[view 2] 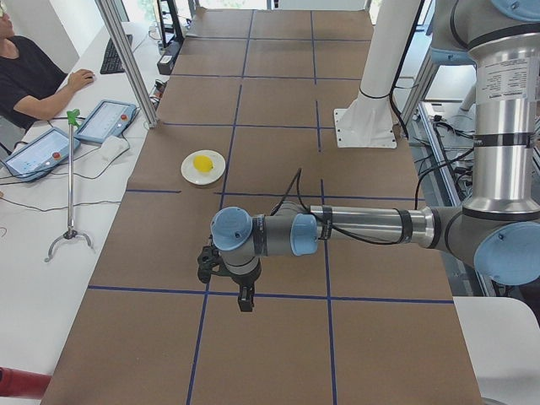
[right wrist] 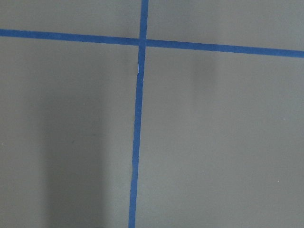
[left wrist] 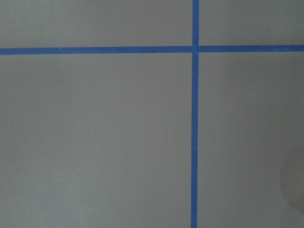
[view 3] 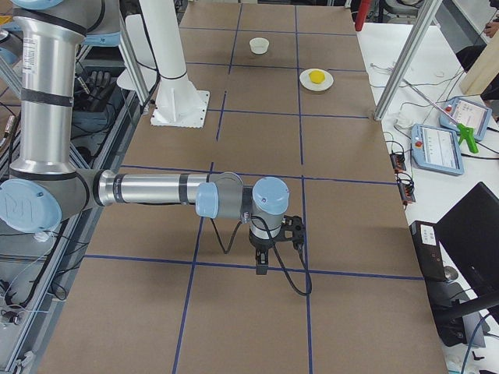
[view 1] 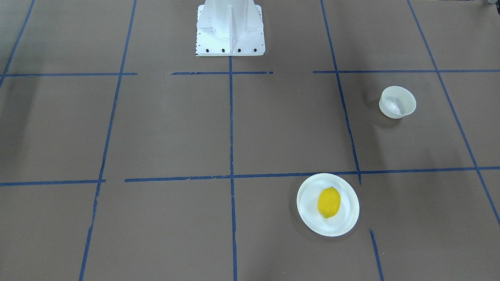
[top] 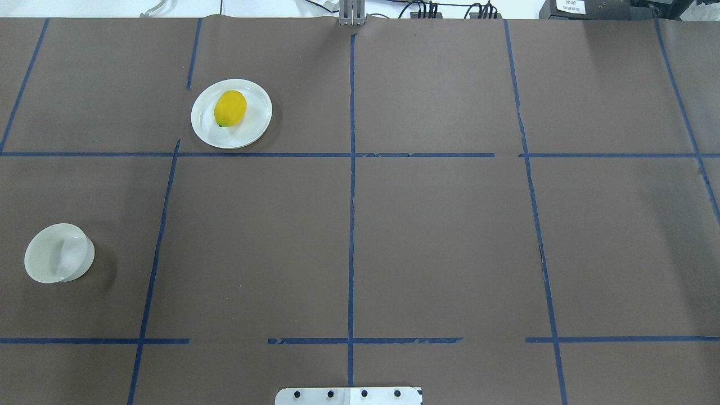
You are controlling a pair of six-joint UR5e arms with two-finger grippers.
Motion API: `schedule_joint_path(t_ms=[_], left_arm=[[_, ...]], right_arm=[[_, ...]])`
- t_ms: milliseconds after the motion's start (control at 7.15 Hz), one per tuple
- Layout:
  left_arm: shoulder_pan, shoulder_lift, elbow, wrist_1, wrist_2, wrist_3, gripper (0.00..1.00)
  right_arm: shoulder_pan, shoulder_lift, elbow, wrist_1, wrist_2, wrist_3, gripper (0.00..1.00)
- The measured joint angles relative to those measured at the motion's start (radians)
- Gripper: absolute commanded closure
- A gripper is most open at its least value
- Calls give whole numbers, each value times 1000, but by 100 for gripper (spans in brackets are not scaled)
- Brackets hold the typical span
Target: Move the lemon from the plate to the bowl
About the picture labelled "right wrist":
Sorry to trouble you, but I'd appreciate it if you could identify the long blue tape strip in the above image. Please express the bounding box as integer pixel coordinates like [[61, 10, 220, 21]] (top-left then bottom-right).
[[128, 0, 149, 228]]

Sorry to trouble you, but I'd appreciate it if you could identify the crossing blue tape strip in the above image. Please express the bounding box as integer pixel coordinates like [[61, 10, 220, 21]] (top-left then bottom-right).
[[0, 29, 304, 58]]

